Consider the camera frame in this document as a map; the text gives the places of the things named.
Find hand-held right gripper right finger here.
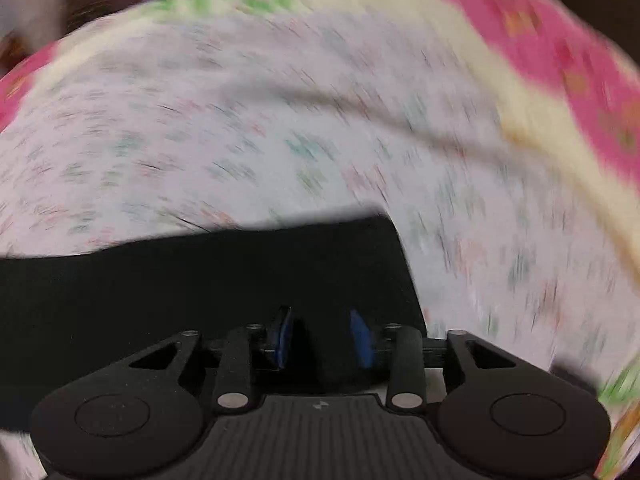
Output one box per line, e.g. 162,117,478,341
349,308,522,414

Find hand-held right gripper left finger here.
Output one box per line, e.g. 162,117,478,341
119,305,308,409

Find black pants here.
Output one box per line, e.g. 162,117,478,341
0,215,429,433

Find floral bedsheet with pink border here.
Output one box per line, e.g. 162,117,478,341
0,0,640,480

